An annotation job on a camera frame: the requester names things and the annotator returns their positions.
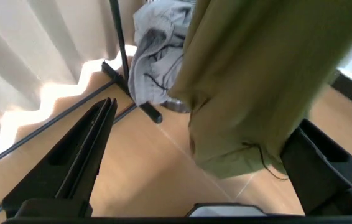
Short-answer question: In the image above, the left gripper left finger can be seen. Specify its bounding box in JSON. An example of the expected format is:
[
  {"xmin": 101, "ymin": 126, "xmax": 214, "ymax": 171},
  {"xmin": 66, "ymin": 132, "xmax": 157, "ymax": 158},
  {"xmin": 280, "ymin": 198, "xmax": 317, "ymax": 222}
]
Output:
[{"xmin": 1, "ymin": 97, "xmax": 118, "ymax": 218}]

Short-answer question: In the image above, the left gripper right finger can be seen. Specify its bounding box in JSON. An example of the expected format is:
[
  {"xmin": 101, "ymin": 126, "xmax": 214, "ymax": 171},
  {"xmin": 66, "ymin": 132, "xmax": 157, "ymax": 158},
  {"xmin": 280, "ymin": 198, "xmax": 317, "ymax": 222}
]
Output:
[{"xmin": 280, "ymin": 118, "xmax": 352, "ymax": 216}]

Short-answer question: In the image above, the green long-sleeved shirt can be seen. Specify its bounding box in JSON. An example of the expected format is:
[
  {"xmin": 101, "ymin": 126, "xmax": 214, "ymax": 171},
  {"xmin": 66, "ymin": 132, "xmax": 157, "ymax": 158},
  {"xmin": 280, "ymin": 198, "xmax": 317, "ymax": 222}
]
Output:
[{"xmin": 167, "ymin": 0, "xmax": 352, "ymax": 180}]

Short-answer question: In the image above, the black clothes rack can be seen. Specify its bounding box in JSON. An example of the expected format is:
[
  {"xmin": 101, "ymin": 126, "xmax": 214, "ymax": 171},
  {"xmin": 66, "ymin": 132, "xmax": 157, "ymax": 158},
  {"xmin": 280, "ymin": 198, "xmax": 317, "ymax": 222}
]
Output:
[{"xmin": 0, "ymin": 0, "xmax": 164, "ymax": 224}]

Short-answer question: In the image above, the pale grey garment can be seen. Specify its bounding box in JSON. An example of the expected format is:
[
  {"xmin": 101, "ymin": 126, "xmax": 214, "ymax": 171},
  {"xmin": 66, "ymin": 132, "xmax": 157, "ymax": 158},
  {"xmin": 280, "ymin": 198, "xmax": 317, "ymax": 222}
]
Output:
[{"xmin": 128, "ymin": 0, "xmax": 197, "ymax": 106}]

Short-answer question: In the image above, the beige curtain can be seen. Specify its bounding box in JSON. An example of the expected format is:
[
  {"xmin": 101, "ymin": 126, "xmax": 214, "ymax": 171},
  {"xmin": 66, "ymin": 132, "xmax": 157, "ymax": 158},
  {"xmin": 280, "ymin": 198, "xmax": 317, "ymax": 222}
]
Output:
[{"xmin": 0, "ymin": 0, "xmax": 147, "ymax": 149}]

